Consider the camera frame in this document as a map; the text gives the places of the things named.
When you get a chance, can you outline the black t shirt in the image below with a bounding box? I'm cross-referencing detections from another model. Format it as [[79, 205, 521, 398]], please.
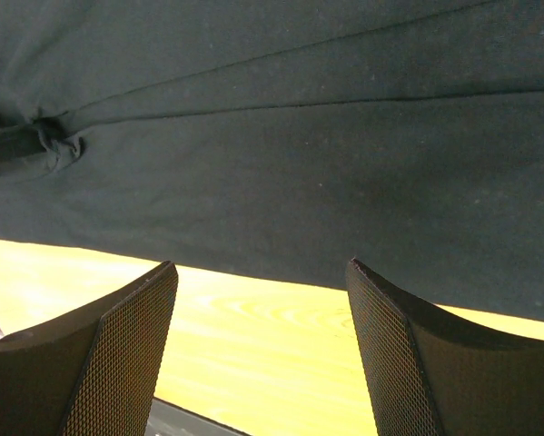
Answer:
[[0, 1, 544, 320]]

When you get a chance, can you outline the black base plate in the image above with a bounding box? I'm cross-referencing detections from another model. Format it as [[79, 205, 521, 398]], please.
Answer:
[[144, 398, 248, 436]]

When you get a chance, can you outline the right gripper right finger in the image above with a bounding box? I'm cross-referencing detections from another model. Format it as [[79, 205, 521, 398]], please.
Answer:
[[346, 259, 544, 435]]

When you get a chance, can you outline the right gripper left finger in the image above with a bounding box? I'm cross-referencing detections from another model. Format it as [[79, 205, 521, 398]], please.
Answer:
[[0, 262, 178, 435]]

